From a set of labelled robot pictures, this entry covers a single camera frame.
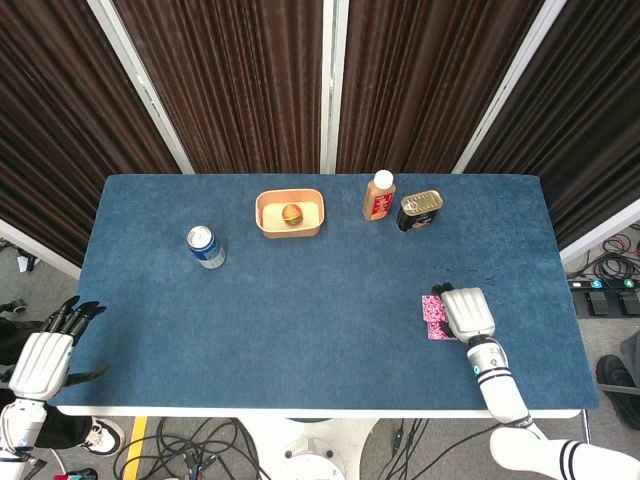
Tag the kraft paper rectangular bowl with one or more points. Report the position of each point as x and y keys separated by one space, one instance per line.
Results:
x=272 y=216

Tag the blue white beverage can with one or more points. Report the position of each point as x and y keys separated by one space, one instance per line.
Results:
x=207 y=250

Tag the brown juice bottle white cap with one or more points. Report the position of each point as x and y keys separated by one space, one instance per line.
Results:
x=380 y=200

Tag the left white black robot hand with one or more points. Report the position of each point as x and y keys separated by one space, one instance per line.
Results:
x=42 y=362

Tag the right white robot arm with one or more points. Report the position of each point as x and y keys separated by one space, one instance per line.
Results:
x=495 y=380

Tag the white table frame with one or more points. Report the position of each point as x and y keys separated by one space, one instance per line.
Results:
x=300 y=413

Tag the black foot pedal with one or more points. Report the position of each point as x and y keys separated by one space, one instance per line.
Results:
x=630 y=301
x=598 y=302

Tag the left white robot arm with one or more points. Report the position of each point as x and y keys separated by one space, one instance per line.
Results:
x=20 y=425

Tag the black luncheon meat tin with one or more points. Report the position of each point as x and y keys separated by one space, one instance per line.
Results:
x=420 y=212

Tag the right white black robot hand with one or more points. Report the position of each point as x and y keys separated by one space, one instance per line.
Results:
x=467 y=312

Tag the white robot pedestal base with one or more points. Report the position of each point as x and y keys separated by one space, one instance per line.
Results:
x=320 y=447

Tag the brown curtain panel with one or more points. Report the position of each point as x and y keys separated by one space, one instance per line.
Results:
x=415 y=90
x=590 y=125
x=60 y=125
x=240 y=90

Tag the white partition base rail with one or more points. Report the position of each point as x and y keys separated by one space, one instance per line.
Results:
x=40 y=247
x=600 y=241

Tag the white black sneaker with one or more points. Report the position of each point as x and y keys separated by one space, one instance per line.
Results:
x=102 y=436

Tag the blue fabric table mat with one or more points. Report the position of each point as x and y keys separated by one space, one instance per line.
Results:
x=300 y=325

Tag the white partition post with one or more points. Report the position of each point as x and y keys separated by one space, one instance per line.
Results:
x=510 y=85
x=140 y=85
x=334 y=85

